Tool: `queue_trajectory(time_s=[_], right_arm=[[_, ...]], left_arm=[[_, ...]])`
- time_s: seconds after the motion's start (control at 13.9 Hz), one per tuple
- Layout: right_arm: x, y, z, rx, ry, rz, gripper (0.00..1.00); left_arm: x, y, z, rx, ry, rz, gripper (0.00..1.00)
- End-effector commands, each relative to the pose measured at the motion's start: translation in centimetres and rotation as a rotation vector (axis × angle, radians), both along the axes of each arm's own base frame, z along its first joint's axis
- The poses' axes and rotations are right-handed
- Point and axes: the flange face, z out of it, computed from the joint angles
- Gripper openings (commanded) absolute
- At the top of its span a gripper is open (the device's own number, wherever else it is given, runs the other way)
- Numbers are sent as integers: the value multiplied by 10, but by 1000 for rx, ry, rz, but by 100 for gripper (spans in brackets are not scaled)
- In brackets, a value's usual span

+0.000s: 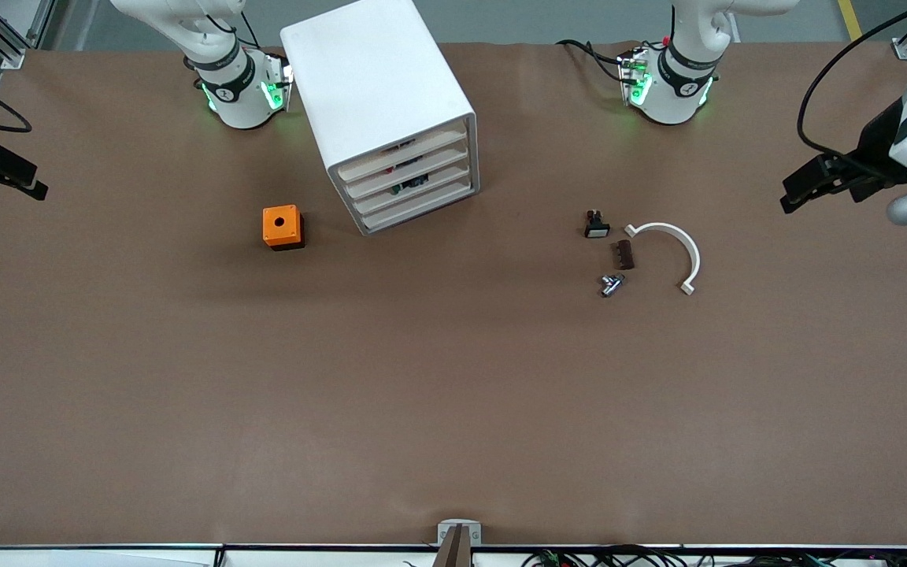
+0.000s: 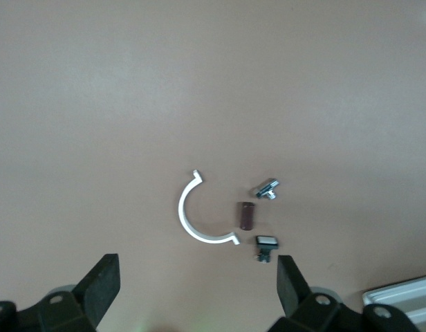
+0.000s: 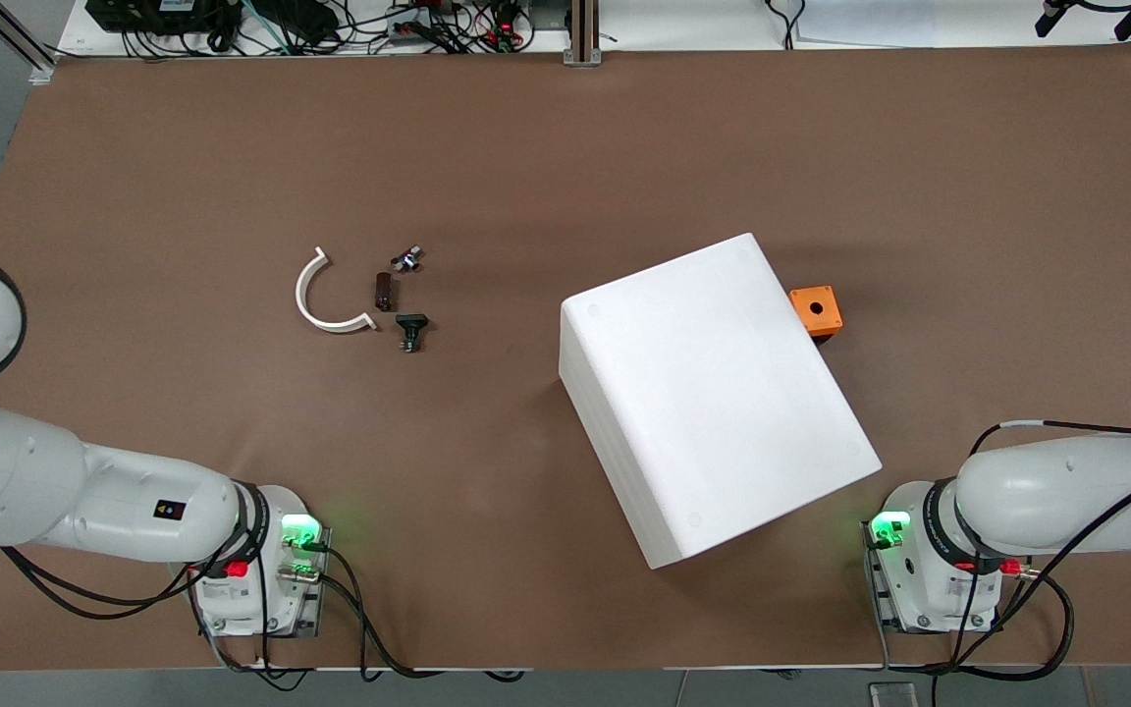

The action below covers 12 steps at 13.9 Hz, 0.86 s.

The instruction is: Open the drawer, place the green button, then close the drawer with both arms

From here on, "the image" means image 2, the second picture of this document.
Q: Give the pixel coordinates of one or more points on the small brown block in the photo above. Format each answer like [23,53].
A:
[245,216]

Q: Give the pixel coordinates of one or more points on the black square button white cap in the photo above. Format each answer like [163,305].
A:
[267,242]

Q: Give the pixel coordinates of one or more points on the white cabinet drawer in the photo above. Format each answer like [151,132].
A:
[406,294]

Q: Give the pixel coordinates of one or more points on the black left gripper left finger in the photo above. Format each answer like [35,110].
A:
[99,294]

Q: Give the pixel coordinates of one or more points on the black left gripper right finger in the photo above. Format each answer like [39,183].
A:
[292,297]

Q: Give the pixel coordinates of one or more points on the silver metal T-bolt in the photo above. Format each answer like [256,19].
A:
[265,188]

